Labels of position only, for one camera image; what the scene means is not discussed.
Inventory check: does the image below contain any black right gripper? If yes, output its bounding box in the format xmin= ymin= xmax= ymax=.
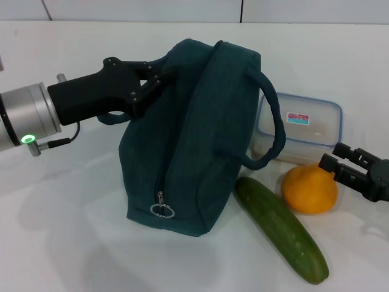
xmin=318 ymin=142 xmax=389 ymax=203

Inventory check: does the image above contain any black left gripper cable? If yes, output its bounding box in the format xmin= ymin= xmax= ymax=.
xmin=27 ymin=120 xmax=81 ymax=157

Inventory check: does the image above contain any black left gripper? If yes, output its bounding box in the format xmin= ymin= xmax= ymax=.
xmin=47 ymin=57 xmax=176 ymax=127

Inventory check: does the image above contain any dark teal fabric bag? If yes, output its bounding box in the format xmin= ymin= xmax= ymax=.
xmin=97 ymin=38 xmax=287 ymax=238

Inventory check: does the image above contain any orange yellow pear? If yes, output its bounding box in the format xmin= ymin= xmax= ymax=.
xmin=281 ymin=163 xmax=339 ymax=215

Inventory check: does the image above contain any clear plastic lidded container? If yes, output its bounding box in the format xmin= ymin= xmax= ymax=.
xmin=249 ymin=92 xmax=343 ymax=162

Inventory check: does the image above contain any green cucumber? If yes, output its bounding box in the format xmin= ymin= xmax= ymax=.
xmin=233 ymin=176 xmax=330 ymax=285

